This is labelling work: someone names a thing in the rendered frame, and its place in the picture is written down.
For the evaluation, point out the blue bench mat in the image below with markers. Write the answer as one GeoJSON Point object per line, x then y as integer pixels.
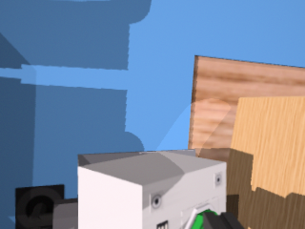
{"type": "Point", "coordinates": [112, 76]}

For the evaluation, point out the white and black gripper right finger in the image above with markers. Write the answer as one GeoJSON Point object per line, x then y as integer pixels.
{"type": "Point", "coordinates": [230, 221]}

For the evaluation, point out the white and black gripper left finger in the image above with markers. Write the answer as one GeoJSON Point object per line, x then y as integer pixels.
{"type": "Point", "coordinates": [212, 221]}

